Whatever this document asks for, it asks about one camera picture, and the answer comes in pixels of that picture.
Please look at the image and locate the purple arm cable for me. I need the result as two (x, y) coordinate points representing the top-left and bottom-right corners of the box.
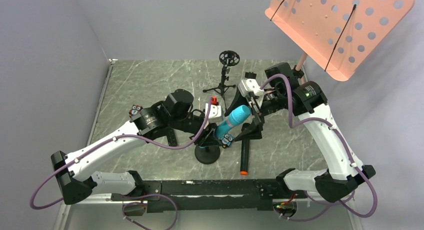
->
(29, 104), (215, 210)
(259, 73), (379, 223)

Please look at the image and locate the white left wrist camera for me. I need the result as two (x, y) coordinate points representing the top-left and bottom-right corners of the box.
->
(205, 96), (224, 125)

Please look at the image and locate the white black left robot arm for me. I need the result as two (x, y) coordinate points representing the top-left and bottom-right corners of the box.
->
(51, 89), (223, 205)

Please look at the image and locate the pink music stand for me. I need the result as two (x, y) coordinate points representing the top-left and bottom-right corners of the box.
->
(265, 0), (415, 82)

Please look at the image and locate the black microphone orange end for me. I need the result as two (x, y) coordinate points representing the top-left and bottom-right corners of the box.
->
(240, 139), (250, 176)

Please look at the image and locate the black round-base mic stand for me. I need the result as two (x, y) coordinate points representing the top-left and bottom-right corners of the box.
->
(194, 136), (221, 165)

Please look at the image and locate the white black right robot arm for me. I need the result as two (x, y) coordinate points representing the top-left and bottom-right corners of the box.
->
(228, 62), (376, 203)

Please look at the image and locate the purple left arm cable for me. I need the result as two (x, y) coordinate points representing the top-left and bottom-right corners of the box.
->
(29, 104), (215, 210)

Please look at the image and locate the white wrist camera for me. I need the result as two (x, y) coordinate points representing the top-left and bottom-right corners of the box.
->
(205, 96), (224, 125)
(237, 78), (265, 98)

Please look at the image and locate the red brown owl toy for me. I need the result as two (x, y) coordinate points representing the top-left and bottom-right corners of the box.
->
(128, 104), (143, 117)

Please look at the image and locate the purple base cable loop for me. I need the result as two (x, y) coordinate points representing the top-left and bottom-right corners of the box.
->
(121, 193), (179, 230)

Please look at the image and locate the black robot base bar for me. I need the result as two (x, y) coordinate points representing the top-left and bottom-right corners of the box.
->
(110, 178), (299, 213)

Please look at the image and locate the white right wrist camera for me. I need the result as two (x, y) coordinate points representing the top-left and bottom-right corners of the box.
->
(237, 78), (265, 98)

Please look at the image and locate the blue toy microphone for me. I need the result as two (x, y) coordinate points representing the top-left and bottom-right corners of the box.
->
(214, 105), (251, 139)

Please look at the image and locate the black tripod shock mount stand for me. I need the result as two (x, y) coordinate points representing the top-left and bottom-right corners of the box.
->
(202, 50), (240, 110)

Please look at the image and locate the blue owl toy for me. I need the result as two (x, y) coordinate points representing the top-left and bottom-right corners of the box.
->
(219, 133), (234, 149)

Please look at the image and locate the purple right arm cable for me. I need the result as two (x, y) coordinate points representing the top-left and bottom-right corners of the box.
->
(259, 73), (379, 223)

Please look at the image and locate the black round-base phone stand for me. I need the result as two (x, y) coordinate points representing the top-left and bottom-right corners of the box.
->
(244, 72), (257, 80)

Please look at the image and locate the black microphone silver head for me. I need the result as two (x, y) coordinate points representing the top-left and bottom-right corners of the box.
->
(166, 128), (178, 147)

